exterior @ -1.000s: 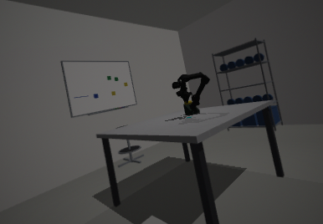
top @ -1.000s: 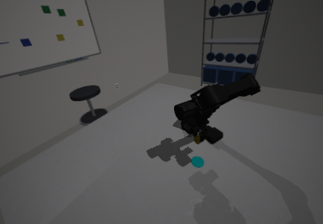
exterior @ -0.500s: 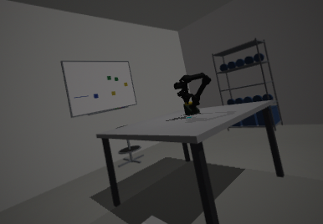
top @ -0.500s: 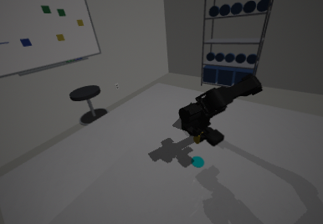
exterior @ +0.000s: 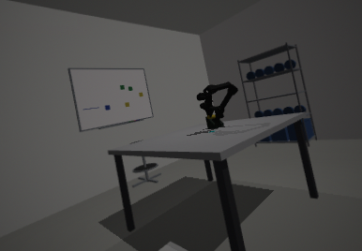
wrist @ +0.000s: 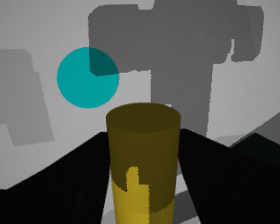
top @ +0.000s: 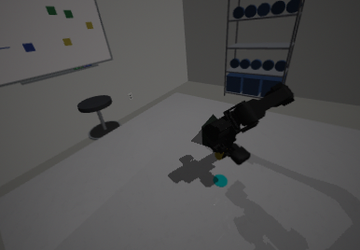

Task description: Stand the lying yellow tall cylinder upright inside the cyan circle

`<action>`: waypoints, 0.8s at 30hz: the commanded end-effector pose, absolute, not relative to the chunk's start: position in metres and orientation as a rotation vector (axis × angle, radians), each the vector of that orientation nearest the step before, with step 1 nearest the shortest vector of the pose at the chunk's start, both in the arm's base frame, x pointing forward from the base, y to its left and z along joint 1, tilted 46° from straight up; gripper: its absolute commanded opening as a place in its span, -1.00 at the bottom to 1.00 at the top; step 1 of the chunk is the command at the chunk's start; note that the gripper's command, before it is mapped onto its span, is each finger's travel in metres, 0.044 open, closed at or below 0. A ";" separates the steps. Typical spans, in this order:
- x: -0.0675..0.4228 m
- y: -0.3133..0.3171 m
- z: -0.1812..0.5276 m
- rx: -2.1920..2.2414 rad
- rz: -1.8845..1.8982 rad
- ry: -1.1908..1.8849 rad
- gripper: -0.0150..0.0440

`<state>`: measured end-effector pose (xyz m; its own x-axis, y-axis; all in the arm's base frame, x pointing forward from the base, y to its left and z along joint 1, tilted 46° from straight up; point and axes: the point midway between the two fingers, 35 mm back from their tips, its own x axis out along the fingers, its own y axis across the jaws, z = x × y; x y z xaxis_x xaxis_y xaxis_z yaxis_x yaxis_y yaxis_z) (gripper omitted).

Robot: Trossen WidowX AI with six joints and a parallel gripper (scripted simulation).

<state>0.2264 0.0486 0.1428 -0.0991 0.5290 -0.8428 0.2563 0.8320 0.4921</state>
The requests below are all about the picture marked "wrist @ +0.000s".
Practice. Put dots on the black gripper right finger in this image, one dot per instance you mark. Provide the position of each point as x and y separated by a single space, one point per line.
226 186

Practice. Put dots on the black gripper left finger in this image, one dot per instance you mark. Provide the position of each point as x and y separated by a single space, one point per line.
70 191

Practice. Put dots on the yellow tall cylinder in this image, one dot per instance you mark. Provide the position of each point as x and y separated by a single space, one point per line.
144 142

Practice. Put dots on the cyan circle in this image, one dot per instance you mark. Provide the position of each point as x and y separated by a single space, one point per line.
87 77

